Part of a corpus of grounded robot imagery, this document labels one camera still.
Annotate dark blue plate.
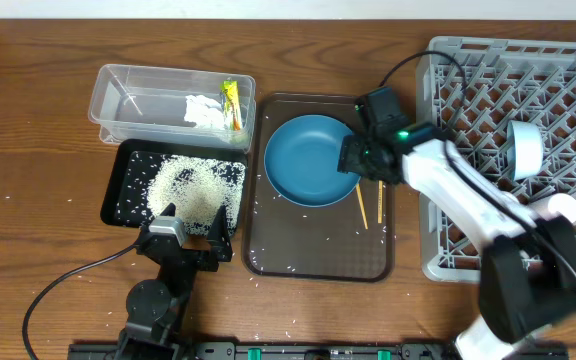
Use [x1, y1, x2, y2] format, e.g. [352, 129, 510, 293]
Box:
[263, 114, 360, 208]

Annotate white napkin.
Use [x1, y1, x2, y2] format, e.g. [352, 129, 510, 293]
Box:
[184, 95, 227, 130]

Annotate green yellow snack wrapper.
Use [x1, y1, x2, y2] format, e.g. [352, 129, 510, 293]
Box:
[221, 80, 243, 131]

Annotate light blue bowl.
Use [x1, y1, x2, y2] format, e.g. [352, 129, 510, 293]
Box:
[507, 121, 544, 181]

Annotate white cup green inside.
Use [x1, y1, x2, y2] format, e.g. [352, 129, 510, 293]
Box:
[528, 193, 576, 223]

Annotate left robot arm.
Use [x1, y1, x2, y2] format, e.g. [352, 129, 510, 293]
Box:
[114, 204, 232, 360]

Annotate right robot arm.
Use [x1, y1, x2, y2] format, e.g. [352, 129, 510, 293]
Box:
[338, 87, 576, 359]

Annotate grey dishwasher rack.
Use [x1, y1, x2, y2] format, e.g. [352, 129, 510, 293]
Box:
[415, 35, 576, 291]

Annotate right wooden chopstick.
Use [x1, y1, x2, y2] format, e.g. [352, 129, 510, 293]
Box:
[377, 180, 384, 224]

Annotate wooden chopstick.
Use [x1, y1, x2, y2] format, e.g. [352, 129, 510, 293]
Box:
[377, 180, 384, 224]
[355, 183, 369, 230]

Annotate left wooden chopstick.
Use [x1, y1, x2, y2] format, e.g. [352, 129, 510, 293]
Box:
[355, 183, 369, 230]

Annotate white rice pile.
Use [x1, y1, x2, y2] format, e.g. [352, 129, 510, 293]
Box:
[115, 152, 247, 236]

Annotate black plastic tray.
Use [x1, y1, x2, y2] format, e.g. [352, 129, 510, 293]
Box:
[100, 139, 247, 226]

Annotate brown serving tray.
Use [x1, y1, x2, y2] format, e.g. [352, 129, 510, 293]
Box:
[242, 93, 395, 283]

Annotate clear plastic bin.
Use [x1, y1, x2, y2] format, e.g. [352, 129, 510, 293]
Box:
[88, 64, 256, 152]

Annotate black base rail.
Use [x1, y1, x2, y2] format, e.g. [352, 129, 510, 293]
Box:
[66, 341, 569, 360]

